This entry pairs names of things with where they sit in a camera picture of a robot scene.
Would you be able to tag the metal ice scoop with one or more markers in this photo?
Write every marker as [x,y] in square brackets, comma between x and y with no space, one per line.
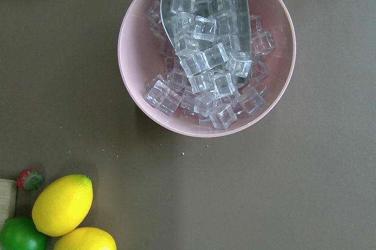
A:
[217,29]

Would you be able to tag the pink bowl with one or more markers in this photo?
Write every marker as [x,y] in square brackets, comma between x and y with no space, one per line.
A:
[140,61]

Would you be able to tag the wooden cutting board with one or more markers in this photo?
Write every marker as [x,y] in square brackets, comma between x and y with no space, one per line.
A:
[8,194]

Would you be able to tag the green lime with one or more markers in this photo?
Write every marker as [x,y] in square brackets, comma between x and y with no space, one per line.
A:
[21,233]

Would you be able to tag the red strawberry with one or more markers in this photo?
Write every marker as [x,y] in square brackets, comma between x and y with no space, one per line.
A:
[29,179]

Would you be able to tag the yellow lemon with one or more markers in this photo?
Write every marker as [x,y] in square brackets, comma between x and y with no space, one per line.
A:
[86,238]
[63,205]

